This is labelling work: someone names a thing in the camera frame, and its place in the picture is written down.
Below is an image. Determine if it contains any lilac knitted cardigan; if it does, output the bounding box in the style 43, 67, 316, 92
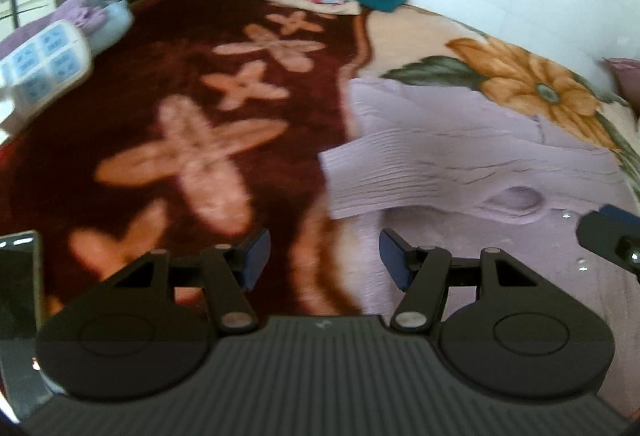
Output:
320, 78, 636, 291

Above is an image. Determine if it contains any purple pillow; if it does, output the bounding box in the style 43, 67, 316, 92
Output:
605, 58, 640, 107

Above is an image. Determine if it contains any lilac and blue cloth bundle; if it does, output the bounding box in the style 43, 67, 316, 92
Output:
1, 0, 134, 58

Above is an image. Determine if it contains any white blue tablet blister pack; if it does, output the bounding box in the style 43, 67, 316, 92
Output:
1, 20, 92, 143

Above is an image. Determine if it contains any floral fleece bed blanket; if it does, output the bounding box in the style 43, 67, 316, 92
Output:
0, 0, 640, 422

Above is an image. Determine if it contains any black smartphone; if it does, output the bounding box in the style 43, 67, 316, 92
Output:
0, 229, 47, 343

